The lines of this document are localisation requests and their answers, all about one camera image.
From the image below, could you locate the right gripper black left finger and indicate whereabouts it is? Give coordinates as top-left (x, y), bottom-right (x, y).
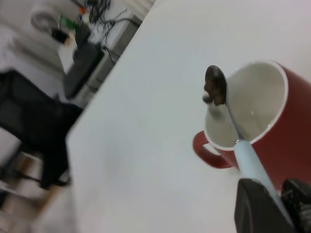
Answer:
top-left (234, 178), bottom-right (296, 233)

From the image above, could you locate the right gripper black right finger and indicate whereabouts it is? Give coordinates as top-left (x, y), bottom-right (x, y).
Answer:
top-left (281, 179), bottom-right (311, 233)

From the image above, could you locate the metal spoon pale blue handle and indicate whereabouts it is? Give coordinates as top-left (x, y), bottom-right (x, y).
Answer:
top-left (204, 65), bottom-right (296, 233)

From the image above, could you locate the red ceramic mug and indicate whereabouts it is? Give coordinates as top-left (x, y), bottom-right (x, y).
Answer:
top-left (192, 60), bottom-right (311, 192)

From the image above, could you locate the small clump of coffee beans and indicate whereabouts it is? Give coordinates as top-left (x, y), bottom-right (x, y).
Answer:
top-left (202, 82), bottom-right (225, 106)

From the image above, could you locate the white side desk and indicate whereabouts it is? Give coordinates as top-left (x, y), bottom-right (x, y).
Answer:
top-left (58, 13), bottom-right (144, 102)

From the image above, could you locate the grey equipment box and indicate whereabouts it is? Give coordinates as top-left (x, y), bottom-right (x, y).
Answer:
top-left (63, 43), bottom-right (105, 99)

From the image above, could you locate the black chair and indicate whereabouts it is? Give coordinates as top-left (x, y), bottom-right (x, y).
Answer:
top-left (0, 69), bottom-right (85, 190)

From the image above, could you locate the tangle of black cables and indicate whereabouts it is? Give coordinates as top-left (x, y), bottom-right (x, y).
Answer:
top-left (87, 0), bottom-right (129, 64)

